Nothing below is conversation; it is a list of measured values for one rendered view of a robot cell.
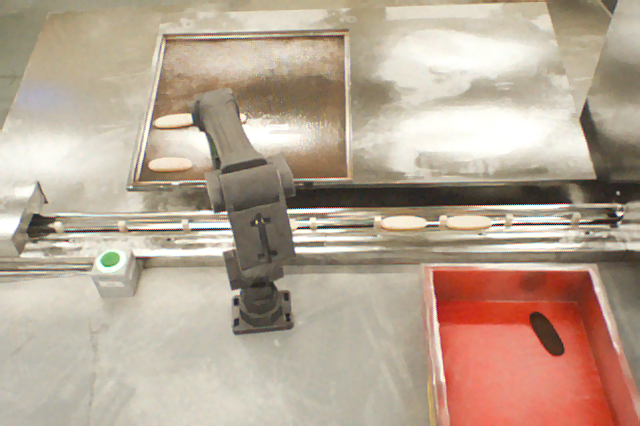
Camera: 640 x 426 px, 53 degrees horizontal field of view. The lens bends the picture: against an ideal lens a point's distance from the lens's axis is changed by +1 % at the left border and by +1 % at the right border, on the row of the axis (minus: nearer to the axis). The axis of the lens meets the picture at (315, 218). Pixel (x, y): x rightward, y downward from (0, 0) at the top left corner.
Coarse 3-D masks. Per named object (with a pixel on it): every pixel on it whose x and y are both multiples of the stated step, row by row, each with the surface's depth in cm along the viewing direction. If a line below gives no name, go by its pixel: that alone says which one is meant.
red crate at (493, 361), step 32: (448, 320) 125; (480, 320) 124; (512, 320) 124; (576, 320) 123; (448, 352) 120; (480, 352) 119; (512, 352) 119; (544, 352) 119; (576, 352) 119; (448, 384) 115; (480, 384) 115; (512, 384) 115; (544, 384) 114; (576, 384) 114; (480, 416) 111; (512, 416) 111; (544, 416) 110; (576, 416) 110; (608, 416) 110
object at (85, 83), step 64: (256, 0) 216; (320, 0) 214; (384, 0) 212; (448, 0) 210; (512, 0) 209; (576, 0) 207; (64, 64) 193; (128, 64) 192; (576, 64) 182; (64, 128) 172; (128, 128) 171; (64, 192) 155; (128, 192) 154; (192, 192) 153; (320, 192) 151; (384, 192) 150; (448, 192) 149; (512, 192) 148; (576, 192) 148
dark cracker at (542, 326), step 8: (536, 312) 124; (536, 320) 123; (544, 320) 123; (536, 328) 122; (544, 328) 121; (552, 328) 121; (544, 336) 120; (552, 336) 120; (544, 344) 120; (552, 344) 119; (560, 344) 119; (552, 352) 118; (560, 352) 118
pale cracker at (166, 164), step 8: (152, 160) 148; (160, 160) 148; (168, 160) 148; (176, 160) 147; (184, 160) 148; (152, 168) 147; (160, 168) 147; (168, 168) 147; (176, 168) 146; (184, 168) 147
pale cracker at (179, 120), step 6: (180, 114) 155; (186, 114) 155; (156, 120) 155; (162, 120) 155; (168, 120) 154; (174, 120) 154; (180, 120) 154; (186, 120) 154; (156, 126) 154; (162, 126) 154; (168, 126) 154; (174, 126) 154; (180, 126) 154
